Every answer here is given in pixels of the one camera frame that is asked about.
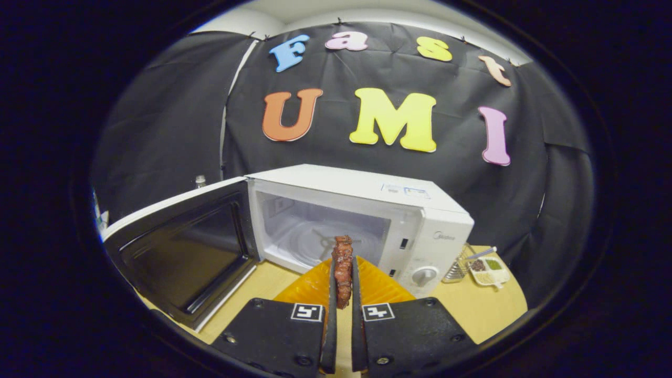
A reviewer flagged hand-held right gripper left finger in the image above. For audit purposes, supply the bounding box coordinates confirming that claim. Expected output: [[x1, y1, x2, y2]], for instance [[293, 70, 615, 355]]
[[213, 257, 338, 377]]

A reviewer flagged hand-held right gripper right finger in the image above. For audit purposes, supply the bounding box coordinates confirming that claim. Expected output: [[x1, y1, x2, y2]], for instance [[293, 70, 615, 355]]
[[351, 256, 478, 377]]

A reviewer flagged brown meat piece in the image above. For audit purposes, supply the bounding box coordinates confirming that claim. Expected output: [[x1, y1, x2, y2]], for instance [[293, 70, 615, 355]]
[[331, 235, 354, 309]]

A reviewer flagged white microwave oven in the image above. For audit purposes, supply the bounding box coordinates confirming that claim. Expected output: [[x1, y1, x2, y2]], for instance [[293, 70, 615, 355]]
[[101, 164, 475, 332]]

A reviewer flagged white divided grain dish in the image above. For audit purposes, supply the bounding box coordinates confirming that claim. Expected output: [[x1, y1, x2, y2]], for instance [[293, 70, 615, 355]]
[[469, 256, 511, 289]]

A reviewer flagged metal wire basket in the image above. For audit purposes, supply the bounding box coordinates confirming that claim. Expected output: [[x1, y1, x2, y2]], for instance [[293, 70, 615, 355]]
[[442, 243, 473, 284]]

